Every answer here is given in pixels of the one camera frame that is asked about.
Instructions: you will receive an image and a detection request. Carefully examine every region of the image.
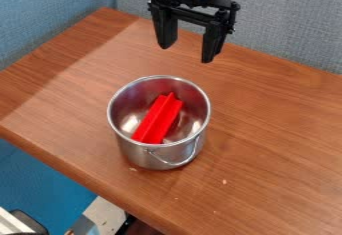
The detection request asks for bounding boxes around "red plastic block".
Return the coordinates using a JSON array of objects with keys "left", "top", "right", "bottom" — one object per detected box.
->
[{"left": 132, "top": 92, "right": 183, "bottom": 144}]

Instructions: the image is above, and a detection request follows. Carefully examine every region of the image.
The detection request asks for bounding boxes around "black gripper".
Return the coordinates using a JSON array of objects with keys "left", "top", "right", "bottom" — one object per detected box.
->
[{"left": 148, "top": 0, "right": 240, "bottom": 63}]

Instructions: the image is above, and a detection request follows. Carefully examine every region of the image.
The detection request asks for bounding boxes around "metal pot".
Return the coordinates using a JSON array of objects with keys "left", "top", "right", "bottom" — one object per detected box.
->
[{"left": 106, "top": 75, "right": 211, "bottom": 170}]

